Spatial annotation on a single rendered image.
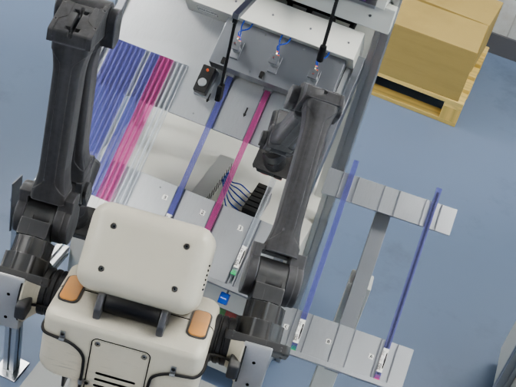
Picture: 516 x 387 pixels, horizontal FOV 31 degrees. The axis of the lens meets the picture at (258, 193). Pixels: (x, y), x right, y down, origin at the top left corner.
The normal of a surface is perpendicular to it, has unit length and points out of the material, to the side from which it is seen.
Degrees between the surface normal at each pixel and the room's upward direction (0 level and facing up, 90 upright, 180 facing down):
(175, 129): 0
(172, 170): 0
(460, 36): 0
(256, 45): 44
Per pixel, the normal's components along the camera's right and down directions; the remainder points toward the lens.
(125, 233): 0.01, -0.09
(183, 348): 0.15, -0.58
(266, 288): 0.18, -0.23
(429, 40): -0.34, 0.52
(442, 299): 0.21, -0.77
